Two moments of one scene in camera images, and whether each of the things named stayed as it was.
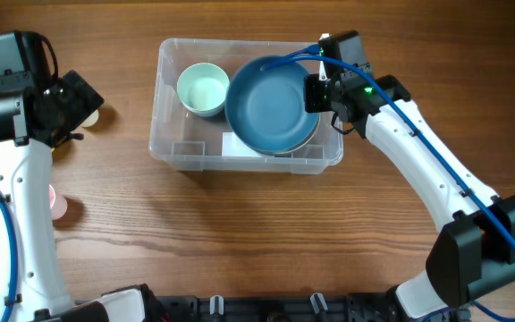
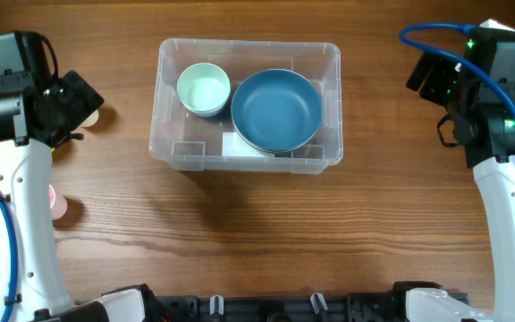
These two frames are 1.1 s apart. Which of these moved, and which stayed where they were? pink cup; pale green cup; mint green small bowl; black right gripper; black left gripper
Moved: black right gripper
Stayed: mint green small bowl; pale green cup; pink cup; black left gripper
